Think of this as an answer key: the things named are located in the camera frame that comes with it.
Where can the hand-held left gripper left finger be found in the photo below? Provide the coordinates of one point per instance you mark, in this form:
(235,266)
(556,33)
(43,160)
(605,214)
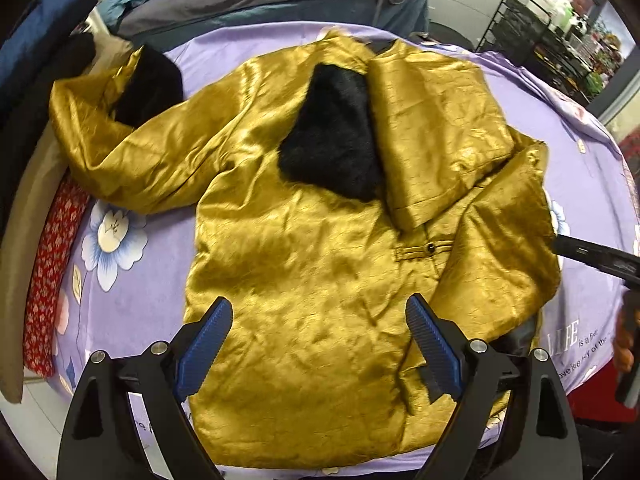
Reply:
(207,340)

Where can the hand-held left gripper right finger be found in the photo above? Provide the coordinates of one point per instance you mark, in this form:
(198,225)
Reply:
(432,345)

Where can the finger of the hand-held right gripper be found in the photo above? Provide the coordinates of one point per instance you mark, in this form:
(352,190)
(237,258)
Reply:
(595,257)

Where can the gold satin jacket black fur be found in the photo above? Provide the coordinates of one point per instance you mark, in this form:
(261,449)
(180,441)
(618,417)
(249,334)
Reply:
(300,260)

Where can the person's right hand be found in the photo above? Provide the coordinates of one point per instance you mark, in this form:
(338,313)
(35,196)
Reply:
(622,345)

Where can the purple floral bedsheet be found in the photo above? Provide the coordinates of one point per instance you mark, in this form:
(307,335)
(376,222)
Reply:
(140,305)

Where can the red patterned cloth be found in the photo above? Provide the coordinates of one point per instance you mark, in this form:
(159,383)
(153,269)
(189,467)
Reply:
(50,270)

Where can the shelf of assorted goods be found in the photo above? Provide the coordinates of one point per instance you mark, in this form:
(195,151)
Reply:
(597,50)

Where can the beige cloth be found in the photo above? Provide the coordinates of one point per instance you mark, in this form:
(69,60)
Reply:
(30,220)

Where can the green plastic bottle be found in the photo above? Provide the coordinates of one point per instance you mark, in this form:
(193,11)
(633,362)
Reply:
(562,12)

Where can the black chair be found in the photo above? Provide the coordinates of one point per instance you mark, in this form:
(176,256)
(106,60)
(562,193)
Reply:
(445,35)

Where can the black cloth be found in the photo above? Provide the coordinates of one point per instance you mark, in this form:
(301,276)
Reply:
(45,90)

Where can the grey and teal hanging coats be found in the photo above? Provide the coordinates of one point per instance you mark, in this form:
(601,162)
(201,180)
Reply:
(412,10)

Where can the navy blue cloth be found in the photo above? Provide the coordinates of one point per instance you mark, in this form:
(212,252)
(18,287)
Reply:
(35,35)

